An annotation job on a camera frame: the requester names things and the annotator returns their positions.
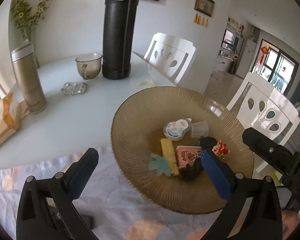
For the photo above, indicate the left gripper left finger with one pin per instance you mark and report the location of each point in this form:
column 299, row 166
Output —
column 46, row 209

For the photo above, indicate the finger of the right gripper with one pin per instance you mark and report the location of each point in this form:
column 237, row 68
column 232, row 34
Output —
column 275, row 155

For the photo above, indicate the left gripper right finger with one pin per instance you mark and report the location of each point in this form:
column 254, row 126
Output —
column 263, row 220

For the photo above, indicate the red small figurine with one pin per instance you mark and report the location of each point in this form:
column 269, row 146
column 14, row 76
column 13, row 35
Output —
column 221, row 149

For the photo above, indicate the black robot figurine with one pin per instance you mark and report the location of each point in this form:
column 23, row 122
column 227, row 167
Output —
column 190, row 173

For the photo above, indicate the clear plastic measuring cup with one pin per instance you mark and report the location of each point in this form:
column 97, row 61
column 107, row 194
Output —
column 199, row 129

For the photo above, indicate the pink card box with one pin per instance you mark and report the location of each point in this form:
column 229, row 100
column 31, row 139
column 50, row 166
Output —
column 186, row 155

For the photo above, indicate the yellow lighter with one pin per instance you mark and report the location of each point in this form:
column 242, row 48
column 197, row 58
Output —
column 168, row 153

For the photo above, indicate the light blue translucent figurine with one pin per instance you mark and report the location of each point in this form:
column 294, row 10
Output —
column 160, row 165

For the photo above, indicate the clear correction tape dispenser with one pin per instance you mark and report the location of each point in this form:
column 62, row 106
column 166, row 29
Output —
column 177, row 129

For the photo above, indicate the white chair right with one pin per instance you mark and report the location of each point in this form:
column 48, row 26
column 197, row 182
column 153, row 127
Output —
column 265, row 109

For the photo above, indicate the floral tablecloth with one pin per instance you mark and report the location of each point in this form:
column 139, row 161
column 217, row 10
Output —
column 118, row 210

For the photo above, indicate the orange tissue pack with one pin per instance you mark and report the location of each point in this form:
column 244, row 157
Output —
column 11, row 113

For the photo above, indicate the pill blister pack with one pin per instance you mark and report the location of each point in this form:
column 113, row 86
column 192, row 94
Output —
column 74, row 88

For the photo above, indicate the white chair back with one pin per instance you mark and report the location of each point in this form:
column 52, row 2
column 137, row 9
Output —
column 170, row 56

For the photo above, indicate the smoky glass mug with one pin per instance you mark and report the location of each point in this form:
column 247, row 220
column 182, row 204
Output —
column 89, row 65

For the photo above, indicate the gold thermos bottle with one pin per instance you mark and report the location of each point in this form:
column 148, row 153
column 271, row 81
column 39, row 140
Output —
column 26, row 74

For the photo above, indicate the yellow hanging ornaments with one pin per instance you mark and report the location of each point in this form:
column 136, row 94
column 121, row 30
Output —
column 201, row 20

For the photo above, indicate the lower small framed picture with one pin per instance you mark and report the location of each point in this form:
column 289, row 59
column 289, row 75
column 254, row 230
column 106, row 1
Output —
column 205, row 6

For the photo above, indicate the glass vase with flowers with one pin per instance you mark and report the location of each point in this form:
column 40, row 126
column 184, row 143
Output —
column 27, row 19

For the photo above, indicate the black thermos flask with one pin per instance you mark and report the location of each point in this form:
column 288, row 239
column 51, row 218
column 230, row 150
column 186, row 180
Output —
column 118, row 30

